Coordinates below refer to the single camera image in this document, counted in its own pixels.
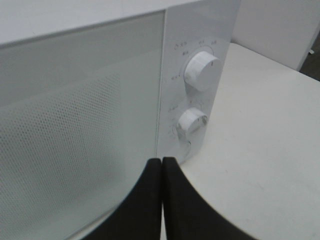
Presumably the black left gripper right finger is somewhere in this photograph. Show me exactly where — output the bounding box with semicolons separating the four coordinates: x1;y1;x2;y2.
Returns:
161;157;254;240

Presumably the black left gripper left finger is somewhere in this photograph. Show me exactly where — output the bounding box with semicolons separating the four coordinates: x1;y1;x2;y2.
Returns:
84;158;162;240

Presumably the white timer knob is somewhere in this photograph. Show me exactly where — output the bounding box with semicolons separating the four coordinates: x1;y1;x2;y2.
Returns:
176;107;208;138

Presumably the white microwave door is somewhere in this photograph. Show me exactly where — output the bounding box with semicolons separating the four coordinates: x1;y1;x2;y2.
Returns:
0;11;165;240

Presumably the upper white power knob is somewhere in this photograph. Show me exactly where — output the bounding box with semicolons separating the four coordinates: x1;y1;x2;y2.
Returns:
184;51;223;92

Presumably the white microwave oven body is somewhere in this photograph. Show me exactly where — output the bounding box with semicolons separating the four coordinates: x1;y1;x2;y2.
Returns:
0;0;240;160

